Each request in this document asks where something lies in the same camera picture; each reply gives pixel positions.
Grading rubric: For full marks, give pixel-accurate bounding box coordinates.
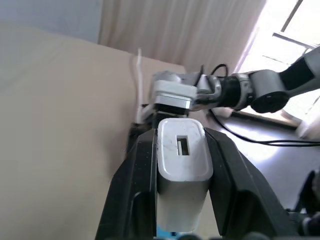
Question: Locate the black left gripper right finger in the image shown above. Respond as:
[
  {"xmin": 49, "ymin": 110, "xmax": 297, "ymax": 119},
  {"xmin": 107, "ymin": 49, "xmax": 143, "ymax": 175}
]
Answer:
[{"xmin": 203, "ymin": 126, "xmax": 301, "ymax": 240}]

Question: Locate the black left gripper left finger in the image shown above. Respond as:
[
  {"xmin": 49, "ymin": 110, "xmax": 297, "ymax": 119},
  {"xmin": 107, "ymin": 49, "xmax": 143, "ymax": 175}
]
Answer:
[{"xmin": 94, "ymin": 128, "xmax": 161, "ymax": 240}]

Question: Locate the white usb charger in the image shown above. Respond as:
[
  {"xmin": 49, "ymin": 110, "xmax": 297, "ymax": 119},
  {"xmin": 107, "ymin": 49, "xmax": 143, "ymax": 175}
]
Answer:
[{"xmin": 155, "ymin": 117, "xmax": 214, "ymax": 232}]

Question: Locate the dark robot body part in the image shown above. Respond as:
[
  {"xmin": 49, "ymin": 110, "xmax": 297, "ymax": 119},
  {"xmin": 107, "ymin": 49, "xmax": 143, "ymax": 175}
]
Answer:
[{"xmin": 287, "ymin": 169, "xmax": 320, "ymax": 240}]

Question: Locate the beige curtain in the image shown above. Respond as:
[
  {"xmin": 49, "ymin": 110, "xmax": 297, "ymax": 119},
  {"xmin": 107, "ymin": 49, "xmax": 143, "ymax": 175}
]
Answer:
[{"xmin": 97, "ymin": 0, "xmax": 267, "ymax": 74}]

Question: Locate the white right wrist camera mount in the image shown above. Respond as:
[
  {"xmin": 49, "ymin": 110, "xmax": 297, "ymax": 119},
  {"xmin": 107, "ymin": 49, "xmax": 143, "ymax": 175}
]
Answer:
[{"xmin": 151, "ymin": 70, "xmax": 221, "ymax": 111}]

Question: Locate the white power strip cable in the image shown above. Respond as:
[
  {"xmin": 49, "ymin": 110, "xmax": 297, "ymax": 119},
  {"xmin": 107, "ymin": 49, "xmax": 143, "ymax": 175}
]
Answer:
[{"xmin": 134, "ymin": 48, "xmax": 157, "ymax": 124}]

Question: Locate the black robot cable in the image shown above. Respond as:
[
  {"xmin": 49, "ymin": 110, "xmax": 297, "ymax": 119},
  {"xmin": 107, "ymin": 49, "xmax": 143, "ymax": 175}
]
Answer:
[{"xmin": 199, "ymin": 63, "xmax": 320, "ymax": 147}]

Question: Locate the window frame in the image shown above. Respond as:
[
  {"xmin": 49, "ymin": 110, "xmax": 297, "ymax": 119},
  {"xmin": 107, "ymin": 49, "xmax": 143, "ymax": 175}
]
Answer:
[{"xmin": 261, "ymin": 0, "xmax": 320, "ymax": 63}]

